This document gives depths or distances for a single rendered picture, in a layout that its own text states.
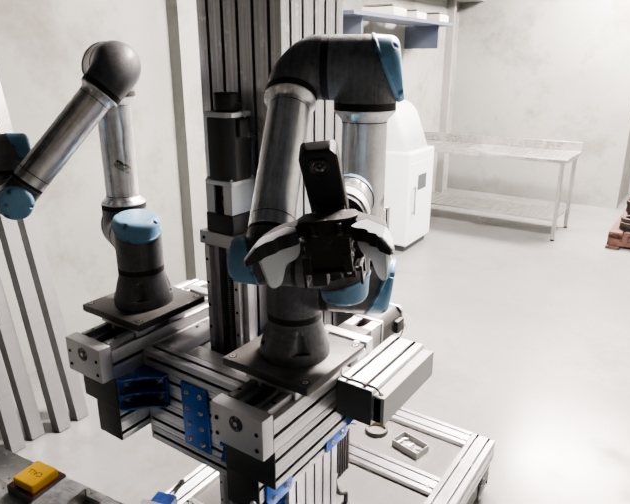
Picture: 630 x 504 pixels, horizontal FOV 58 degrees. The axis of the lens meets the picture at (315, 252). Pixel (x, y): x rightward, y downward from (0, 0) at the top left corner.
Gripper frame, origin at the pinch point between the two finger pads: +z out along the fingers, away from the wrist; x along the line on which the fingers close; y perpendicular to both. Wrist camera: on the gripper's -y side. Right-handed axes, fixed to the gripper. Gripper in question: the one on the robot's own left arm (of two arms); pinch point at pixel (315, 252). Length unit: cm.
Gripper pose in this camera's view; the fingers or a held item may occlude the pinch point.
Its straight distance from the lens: 57.3
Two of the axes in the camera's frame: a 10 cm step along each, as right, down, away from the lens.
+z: -1.5, 3.1, -9.4
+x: -9.8, 0.8, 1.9
